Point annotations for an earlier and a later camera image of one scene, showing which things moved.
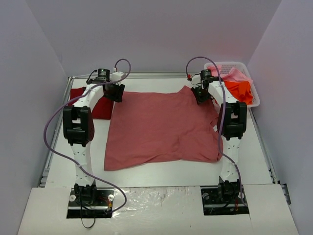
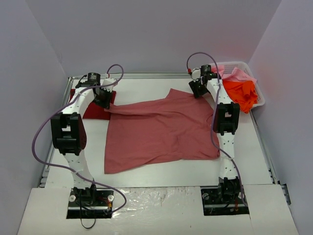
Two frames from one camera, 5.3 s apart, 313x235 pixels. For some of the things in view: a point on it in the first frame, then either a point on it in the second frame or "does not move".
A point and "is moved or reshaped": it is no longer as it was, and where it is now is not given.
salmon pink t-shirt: [160, 128] is moved or reshaped
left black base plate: [90, 202] does not move
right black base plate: [222, 200] does not move
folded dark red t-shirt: [103, 109] does not move
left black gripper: [115, 92] → [103, 99]
